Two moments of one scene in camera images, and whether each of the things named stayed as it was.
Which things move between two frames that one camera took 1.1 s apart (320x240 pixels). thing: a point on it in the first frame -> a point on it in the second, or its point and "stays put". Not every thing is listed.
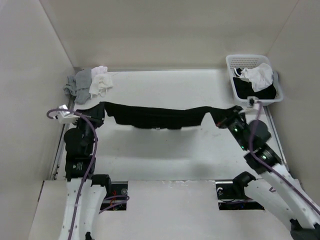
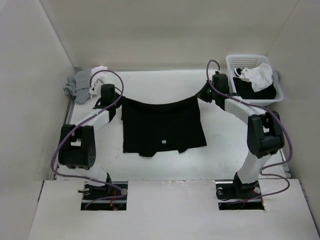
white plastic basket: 243,61 stays put
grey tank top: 79,85 stays put
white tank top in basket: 260,76 stays put
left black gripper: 97,120 -> 119,103
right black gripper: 240,112 -> 202,94
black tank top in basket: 243,89 stays put
